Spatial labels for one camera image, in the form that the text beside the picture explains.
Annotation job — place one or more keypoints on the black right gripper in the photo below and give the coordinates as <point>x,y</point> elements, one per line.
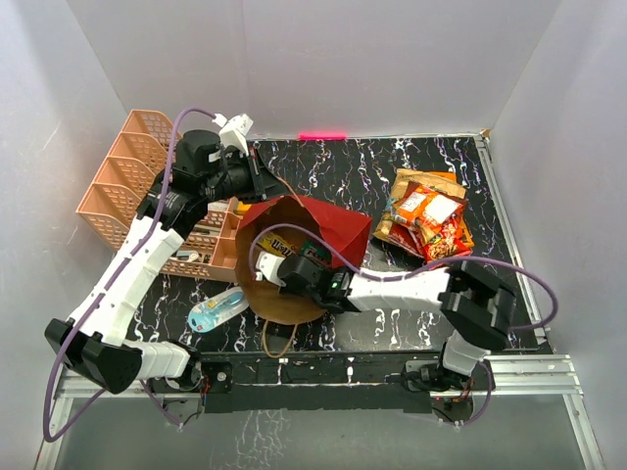
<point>288,288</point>

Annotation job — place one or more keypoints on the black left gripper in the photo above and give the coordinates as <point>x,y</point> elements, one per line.
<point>263,182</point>

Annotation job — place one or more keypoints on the yellow candy pack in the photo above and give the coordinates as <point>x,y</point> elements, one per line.
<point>276,245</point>

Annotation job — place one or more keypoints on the red brown paper bag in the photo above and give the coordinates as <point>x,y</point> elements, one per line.
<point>346,231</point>

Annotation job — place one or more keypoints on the orange candy bag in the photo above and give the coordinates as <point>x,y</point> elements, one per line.
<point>435,210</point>
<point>407,210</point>

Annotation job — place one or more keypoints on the red doritos chip bag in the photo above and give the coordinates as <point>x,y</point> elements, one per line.
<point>411,239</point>

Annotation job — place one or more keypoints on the red skittles candy bag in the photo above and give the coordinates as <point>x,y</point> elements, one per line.
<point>454,240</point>

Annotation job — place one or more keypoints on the gold teal kettle chips bag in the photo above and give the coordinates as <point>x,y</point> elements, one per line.
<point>445,182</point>

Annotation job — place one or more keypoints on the green white candy box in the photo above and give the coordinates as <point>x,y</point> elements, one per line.
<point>313,250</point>

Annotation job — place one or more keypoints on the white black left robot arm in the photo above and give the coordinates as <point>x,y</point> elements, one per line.
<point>201,167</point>

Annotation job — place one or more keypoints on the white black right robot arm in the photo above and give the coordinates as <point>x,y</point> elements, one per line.
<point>476,303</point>

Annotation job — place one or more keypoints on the yellow item in organizer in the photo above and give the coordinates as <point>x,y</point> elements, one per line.
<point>242,208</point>

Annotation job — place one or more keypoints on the pink tape strip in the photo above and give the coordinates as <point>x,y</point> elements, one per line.
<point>322,135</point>

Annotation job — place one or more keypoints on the blue white packaged item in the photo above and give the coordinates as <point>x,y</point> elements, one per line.
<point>211,313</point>

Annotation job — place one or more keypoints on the peach plastic file organizer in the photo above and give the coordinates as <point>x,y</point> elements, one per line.
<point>124,178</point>

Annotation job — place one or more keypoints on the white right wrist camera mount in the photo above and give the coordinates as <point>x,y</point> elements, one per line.
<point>266,268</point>

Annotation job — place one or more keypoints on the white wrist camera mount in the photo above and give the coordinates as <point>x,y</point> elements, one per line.
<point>266,268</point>
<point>233,131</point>

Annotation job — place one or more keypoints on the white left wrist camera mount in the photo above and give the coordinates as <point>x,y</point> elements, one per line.
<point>233,131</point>

